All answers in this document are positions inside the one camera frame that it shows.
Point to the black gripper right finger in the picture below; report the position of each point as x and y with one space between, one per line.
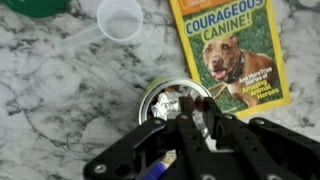
233 133

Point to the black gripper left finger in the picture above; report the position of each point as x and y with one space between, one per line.
191 133

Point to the clear plastic measuring scoop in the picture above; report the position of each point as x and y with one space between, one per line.
120 20

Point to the jar with blue lid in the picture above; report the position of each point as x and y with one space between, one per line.
155 170

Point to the yellow dog book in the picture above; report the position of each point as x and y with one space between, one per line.
233 50

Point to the green plastic lid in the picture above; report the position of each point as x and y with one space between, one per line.
33 8

